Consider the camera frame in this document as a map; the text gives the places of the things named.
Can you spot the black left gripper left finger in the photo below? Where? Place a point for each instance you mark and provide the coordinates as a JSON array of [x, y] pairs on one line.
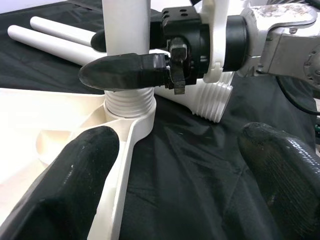
[[62, 190]]

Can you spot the black table cloth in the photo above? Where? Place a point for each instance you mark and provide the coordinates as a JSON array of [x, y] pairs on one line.
[[187, 175]]

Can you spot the white plastic children table top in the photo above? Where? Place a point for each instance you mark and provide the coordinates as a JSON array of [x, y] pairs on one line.
[[15, 112]]

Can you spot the white plastic table leg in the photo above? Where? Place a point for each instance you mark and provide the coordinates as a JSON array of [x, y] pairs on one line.
[[62, 31], [50, 45], [125, 25]]

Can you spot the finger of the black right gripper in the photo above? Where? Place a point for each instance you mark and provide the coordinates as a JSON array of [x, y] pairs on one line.
[[98, 41], [120, 72]]

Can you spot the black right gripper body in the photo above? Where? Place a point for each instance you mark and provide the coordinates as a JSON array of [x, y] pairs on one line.
[[192, 50]]

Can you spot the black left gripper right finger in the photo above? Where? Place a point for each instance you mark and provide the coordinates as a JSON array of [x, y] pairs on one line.
[[287, 187]]

